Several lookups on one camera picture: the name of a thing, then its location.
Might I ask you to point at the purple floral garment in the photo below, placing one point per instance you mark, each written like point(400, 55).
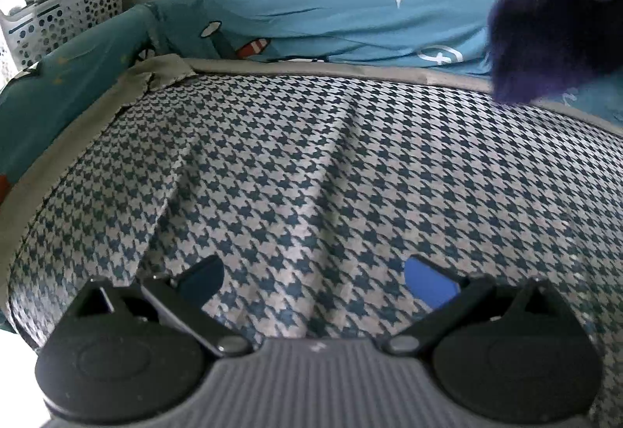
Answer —
point(550, 19)

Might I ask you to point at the white perforated plastic basket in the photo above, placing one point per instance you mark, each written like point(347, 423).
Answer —
point(63, 14)

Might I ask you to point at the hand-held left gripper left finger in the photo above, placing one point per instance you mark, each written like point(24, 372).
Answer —
point(202, 281)

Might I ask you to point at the blue cartoon-print bed sheet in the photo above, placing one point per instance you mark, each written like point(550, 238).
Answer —
point(340, 19)

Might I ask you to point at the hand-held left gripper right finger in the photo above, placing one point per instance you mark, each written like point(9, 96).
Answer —
point(428, 284)

